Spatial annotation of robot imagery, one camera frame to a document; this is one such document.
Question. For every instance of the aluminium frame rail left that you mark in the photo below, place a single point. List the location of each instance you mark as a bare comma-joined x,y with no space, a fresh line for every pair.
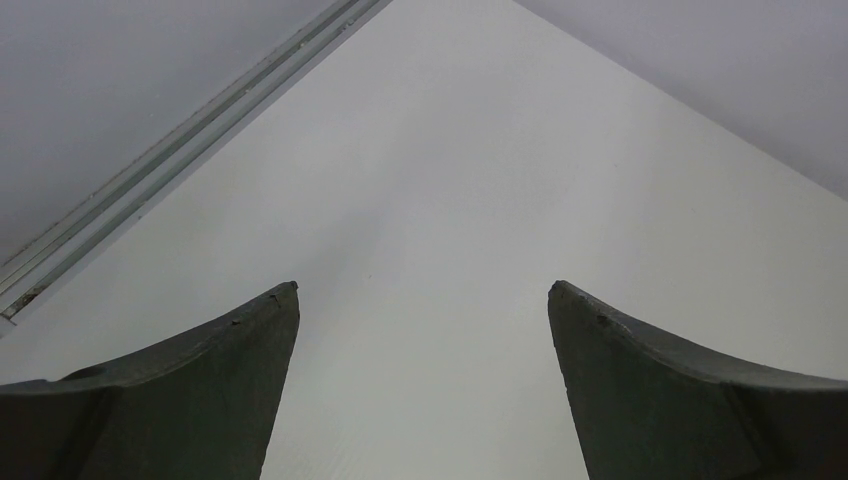
165,102

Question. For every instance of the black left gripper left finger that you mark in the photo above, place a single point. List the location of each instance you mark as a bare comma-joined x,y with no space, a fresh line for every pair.
199,405

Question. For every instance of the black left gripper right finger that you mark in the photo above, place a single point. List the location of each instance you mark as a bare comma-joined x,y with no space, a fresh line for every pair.
648,404

